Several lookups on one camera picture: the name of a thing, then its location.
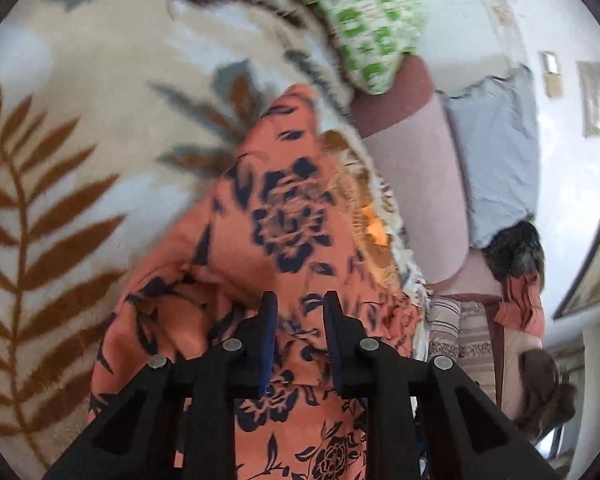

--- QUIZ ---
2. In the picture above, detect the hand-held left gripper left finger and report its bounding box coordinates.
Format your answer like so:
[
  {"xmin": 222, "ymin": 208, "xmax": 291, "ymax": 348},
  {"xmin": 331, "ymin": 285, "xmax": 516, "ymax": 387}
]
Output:
[{"xmin": 42, "ymin": 291, "xmax": 279, "ymax": 480}]

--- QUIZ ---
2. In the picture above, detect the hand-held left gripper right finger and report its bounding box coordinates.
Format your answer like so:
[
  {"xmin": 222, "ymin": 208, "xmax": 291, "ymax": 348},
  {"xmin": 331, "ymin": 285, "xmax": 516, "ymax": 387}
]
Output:
[{"xmin": 323, "ymin": 290, "xmax": 563, "ymax": 480}]

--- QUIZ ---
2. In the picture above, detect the orange floral garment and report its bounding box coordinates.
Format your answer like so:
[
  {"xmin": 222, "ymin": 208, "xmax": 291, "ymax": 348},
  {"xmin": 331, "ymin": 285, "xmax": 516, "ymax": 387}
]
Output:
[{"xmin": 88, "ymin": 83, "xmax": 422, "ymax": 480}]

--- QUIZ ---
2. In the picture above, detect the striped beige cushion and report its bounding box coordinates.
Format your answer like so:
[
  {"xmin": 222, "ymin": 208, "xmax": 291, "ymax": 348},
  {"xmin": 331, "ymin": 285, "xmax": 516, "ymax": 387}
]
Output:
[{"xmin": 427, "ymin": 295, "xmax": 498, "ymax": 401}]

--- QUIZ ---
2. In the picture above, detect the pink bolster cushion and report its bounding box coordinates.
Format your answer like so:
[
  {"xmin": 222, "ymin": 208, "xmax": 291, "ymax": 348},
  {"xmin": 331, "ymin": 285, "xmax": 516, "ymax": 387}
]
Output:
[{"xmin": 350, "ymin": 55, "xmax": 473, "ymax": 286}]

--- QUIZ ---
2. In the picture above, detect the plain orange cloth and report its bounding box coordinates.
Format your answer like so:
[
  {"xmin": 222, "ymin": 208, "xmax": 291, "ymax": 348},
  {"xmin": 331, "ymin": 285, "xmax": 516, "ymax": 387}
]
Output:
[{"xmin": 495, "ymin": 272, "xmax": 547, "ymax": 337}]

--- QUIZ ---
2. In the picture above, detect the dark fuzzy cloth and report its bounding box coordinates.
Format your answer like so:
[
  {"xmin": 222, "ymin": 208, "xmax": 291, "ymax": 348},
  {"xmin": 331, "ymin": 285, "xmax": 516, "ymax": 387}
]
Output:
[{"xmin": 482, "ymin": 221, "xmax": 546, "ymax": 281}]

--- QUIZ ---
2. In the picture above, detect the brown cloth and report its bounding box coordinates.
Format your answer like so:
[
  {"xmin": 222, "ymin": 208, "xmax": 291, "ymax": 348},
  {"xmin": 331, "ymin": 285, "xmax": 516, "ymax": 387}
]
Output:
[{"xmin": 517, "ymin": 349, "xmax": 578, "ymax": 441}]

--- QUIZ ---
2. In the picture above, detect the grey pillow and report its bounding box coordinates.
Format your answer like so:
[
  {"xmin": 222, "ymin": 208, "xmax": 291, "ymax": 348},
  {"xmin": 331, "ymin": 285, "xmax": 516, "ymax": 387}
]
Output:
[{"xmin": 437, "ymin": 64, "xmax": 541, "ymax": 250}]

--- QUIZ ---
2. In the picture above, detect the leaf print fleece blanket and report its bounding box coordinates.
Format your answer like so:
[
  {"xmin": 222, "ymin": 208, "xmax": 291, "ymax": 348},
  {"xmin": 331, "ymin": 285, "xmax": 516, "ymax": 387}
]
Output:
[{"xmin": 0, "ymin": 0, "xmax": 431, "ymax": 466}]

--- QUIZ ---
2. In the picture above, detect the green patterned pillow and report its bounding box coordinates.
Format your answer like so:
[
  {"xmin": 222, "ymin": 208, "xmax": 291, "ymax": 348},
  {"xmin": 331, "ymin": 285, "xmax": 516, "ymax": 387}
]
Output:
[{"xmin": 285, "ymin": 0, "xmax": 427, "ymax": 96}]

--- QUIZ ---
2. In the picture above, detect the wall switch plate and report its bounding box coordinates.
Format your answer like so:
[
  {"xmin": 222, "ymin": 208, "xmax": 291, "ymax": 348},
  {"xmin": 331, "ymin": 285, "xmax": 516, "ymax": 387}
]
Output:
[{"xmin": 539, "ymin": 50, "xmax": 565, "ymax": 98}]

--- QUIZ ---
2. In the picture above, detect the framed wall picture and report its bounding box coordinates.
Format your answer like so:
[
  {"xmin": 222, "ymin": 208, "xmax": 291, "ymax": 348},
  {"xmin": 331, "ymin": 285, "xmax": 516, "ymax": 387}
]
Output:
[{"xmin": 576, "ymin": 61, "xmax": 600, "ymax": 138}]

